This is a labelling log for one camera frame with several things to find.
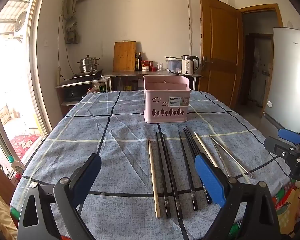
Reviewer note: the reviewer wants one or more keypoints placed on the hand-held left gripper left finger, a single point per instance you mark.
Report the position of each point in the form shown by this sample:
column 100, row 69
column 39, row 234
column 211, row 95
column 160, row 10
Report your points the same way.
column 87, row 177

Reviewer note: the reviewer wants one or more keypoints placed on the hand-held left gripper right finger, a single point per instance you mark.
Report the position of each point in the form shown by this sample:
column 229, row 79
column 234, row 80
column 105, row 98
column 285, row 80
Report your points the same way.
column 210, row 180

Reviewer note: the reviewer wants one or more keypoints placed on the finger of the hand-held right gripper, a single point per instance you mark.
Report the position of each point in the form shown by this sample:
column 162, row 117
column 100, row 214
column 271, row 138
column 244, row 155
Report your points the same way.
column 275, row 146
column 288, row 135

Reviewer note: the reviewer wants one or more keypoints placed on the black chopstick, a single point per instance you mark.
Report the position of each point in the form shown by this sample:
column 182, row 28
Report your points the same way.
column 193, row 142
column 187, row 170
column 171, row 177
column 190, row 145
column 162, row 175

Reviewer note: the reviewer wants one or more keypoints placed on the metal chopstick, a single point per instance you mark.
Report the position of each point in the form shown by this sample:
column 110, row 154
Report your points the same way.
column 232, row 156
column 218, row 155

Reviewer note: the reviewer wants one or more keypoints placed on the wooden chopstick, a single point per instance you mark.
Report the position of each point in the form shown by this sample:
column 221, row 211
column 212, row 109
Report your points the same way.
column 202, row 147
column 153, row 180

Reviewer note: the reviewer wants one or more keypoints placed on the pink plastic utensil basket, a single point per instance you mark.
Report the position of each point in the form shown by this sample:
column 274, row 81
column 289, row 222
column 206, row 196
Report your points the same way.
column 165, row 100

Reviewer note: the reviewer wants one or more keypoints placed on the floral blanket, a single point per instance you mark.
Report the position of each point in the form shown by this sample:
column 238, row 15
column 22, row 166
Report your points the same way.
column 287, row 200

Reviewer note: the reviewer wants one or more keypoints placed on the silver refrigerator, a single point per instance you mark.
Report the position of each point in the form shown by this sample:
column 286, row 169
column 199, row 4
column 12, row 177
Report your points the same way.
column 290, row 80

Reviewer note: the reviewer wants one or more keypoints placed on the blue checkered table cloth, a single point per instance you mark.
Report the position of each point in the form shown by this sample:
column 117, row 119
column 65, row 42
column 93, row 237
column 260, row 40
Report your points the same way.
column 125, row 120

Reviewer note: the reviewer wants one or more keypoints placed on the red patterned rug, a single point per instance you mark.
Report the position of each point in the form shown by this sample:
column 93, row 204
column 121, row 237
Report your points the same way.
column 25, row 145

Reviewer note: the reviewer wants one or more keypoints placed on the white bottle green cap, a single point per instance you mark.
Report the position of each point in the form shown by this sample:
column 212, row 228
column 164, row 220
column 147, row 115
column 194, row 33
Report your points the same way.
column 16, row 167

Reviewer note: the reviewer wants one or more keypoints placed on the low steel cooker stand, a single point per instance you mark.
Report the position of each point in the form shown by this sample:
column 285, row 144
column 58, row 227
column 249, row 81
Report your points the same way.
column 72, row 90

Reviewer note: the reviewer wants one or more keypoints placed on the yellow cloth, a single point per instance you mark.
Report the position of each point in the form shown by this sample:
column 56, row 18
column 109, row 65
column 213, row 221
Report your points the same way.
column 1, row 215

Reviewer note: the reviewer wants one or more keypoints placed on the black induction cooker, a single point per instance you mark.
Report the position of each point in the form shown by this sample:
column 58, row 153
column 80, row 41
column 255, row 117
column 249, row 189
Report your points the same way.
column 87, row 75

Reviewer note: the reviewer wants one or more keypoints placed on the beige power strip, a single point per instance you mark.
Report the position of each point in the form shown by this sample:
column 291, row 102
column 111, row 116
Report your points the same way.
column 59, row 76

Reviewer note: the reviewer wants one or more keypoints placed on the metal shelf rack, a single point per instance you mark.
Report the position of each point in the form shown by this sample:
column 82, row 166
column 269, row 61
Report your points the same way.
column 130, row 73

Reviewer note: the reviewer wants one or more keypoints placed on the steel steamer pot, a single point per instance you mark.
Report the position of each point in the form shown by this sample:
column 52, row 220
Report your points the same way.
column 88, row 65

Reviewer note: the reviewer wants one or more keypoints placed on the brown wooden door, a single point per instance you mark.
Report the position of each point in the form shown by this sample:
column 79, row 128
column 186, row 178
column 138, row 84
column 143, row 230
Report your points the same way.
column 222, row 42

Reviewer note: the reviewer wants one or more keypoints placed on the white electric kettle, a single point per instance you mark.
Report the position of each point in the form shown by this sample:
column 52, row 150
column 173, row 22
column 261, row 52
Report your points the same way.
column 188, row 66

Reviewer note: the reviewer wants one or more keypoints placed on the clear plastic container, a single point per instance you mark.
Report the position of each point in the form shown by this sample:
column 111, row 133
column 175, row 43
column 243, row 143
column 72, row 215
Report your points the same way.
column 173, row 65

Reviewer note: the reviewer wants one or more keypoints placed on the clear drinking glass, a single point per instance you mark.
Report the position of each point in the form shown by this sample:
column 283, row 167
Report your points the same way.
column 160, row 67

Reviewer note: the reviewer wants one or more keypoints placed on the red lid jar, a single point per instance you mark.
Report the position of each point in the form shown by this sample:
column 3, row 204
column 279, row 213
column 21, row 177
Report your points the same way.
column 146, row 67

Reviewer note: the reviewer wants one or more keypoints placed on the dark sauce bottle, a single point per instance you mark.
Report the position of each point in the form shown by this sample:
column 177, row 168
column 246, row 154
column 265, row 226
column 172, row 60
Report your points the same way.
column 139, row 63

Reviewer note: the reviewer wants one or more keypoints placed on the bamboo cutting board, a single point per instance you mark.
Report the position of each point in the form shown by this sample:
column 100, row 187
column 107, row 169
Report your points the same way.
column 124, row 56

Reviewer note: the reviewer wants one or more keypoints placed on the wrapped air conditioner pipe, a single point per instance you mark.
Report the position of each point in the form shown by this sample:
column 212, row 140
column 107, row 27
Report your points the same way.
column 71, row 17

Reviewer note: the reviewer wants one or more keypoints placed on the outdoor fan unit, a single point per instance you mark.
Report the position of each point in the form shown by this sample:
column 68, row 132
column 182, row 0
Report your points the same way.
column 20, row 22

